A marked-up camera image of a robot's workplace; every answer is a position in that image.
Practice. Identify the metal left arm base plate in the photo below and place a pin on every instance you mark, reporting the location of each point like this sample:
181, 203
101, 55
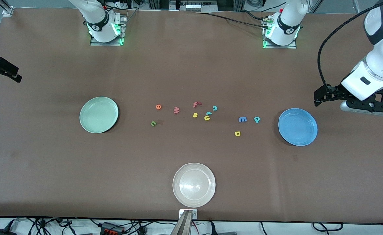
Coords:
292, 46

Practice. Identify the blue foam letter m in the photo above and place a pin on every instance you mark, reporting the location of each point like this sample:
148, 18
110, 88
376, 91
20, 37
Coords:
242, 119

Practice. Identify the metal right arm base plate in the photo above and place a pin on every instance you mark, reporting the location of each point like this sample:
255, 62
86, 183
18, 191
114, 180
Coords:
106, 43

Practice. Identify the blue plate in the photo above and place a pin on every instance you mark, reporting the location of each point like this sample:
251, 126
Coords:
297, 127

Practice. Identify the white plate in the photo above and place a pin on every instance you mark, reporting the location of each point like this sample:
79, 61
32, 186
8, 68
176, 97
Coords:
194, 185

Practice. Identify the grey metal profile bar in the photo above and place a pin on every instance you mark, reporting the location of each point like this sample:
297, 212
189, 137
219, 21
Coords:
183, 227

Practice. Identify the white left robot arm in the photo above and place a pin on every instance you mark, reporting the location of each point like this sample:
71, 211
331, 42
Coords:
380, 62

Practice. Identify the metal equipment rack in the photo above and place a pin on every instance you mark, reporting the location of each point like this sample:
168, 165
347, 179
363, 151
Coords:
194, 6

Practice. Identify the pale green plate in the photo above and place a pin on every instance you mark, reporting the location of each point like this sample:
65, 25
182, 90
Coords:
98, 115

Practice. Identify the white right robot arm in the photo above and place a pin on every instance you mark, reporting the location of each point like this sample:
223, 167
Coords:
96, 19

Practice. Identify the black red power strip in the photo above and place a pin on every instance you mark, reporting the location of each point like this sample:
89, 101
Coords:
113, 228

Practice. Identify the teal foam letter p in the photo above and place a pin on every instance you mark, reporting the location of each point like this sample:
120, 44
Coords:
256, 119

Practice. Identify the red foam letter f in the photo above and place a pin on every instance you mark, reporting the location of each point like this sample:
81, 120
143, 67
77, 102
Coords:
195, 104

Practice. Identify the small metal bracket plate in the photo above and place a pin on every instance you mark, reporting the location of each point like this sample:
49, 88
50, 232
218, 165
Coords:
194, 214

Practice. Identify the aluminium frame post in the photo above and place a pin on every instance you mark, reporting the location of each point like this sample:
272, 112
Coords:
5, 9

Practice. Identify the green foam letter u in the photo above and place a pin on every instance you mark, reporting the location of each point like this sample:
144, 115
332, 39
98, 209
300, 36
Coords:
151, 124

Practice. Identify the pink foam letter w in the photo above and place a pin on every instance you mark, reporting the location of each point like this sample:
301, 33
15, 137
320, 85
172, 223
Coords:
176, 110

